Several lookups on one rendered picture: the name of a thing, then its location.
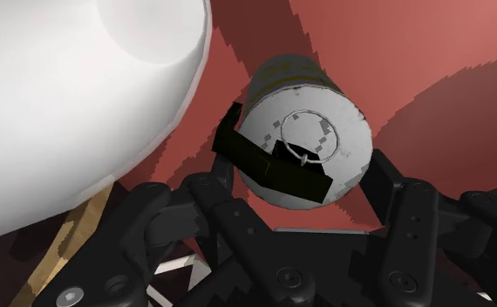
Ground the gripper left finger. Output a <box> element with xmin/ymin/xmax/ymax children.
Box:
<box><xmin>31</xmin><ymin>101</ymin><xmax>317</xmax><ymax>307</ymax></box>

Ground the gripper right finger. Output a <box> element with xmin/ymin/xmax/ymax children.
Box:
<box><xmin>349</xmin><ymin>148</ymin><xmax>497</xmax><ymax>307</ymax></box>

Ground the grey can with yellow bands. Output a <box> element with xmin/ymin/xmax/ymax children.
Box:
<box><xmin>236</xmin><ymin>52</ymin><xmax>375</xmax><ymax>212</ymax></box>

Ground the light wooden board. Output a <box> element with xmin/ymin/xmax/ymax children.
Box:
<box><xmin>9</xmin><ymin>182</ymin><xmax>116</xmax><ymax>307</ymax></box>

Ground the large white round object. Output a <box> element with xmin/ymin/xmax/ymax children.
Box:
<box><xmin>0</xmin><ymin>0</ymin><xmax>214</xmax><ymax>246</ymax></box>

